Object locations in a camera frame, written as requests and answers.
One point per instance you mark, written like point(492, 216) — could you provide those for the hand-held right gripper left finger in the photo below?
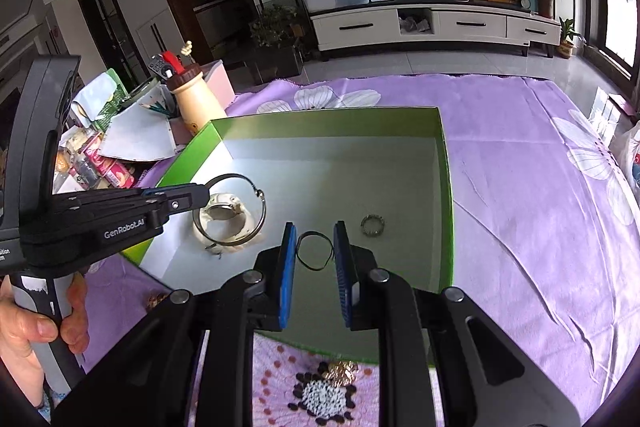
point(287, 279)

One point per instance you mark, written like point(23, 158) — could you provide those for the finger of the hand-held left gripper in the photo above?
point(175, 206)
point(165, 192)

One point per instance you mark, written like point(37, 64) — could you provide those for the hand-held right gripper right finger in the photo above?
point(342, 279)

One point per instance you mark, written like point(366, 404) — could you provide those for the cream wrist watch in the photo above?
point(220, 218)

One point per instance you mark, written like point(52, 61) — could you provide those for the silver bangle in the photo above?
point(259, 194)

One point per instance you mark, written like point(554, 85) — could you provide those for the green cardboard box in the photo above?
point(350, 167)

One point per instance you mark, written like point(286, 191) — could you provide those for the person's left hand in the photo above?
point(27, 327)

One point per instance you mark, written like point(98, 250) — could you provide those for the green packet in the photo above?
point(114, 99)

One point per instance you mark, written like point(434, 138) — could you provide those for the yellow bottle with brown lid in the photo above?
point(197, 102)

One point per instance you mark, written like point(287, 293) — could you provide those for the black remote control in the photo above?
point(159, 67)

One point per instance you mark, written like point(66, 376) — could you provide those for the pink box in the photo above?
point(220, 77)

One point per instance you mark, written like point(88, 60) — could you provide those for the cream plastic ornament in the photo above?
point(186, 48)

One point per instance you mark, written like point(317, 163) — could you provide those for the leafy plant in tank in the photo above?
point(272, 24)

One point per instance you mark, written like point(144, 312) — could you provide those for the purple floral tablecloth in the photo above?
point(500, 157)

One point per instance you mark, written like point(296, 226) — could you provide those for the white television cabinet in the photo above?
point(365, 24)

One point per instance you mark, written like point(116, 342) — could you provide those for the white plastic bag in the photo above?
point(632, 157)

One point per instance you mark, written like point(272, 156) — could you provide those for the small potted plant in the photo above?
point(567, 39)

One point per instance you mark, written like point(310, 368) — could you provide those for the small alarm clock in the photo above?
point(524, 2)

